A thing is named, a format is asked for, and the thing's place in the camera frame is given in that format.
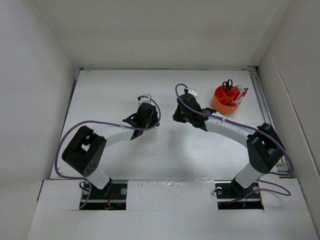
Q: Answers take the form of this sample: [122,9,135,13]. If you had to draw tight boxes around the black handled scissors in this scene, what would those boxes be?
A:
[221,79,233,92]

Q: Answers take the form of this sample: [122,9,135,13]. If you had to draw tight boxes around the white marker red cap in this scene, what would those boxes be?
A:
[238,88,248,101]

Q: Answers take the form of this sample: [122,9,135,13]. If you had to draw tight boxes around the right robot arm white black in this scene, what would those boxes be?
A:
[172,91,285,199]

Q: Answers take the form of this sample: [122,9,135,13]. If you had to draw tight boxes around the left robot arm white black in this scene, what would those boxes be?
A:
[61,102,161,199]

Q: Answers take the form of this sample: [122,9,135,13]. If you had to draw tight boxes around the orange round divided container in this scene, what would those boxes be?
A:
[212,86,240,115]

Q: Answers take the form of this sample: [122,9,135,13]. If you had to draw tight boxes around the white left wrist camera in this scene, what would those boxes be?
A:
[137,94,152,105]

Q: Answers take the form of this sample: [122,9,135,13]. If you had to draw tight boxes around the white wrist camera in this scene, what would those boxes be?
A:
[137,94,152,105]
[184,88,198,98]

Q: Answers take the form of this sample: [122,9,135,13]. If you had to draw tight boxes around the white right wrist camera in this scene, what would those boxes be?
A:
[184,88,198,98]

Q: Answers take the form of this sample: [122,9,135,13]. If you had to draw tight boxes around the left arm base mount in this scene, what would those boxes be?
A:
[79,180,128,211]

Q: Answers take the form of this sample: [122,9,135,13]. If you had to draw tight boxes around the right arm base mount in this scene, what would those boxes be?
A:
[212,180,264,210]

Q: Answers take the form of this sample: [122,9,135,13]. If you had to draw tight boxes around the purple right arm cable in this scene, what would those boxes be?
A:
[174,83,294,204]

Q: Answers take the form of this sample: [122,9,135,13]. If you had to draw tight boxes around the aluminium rail right side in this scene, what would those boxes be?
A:
[247,66,292,178]

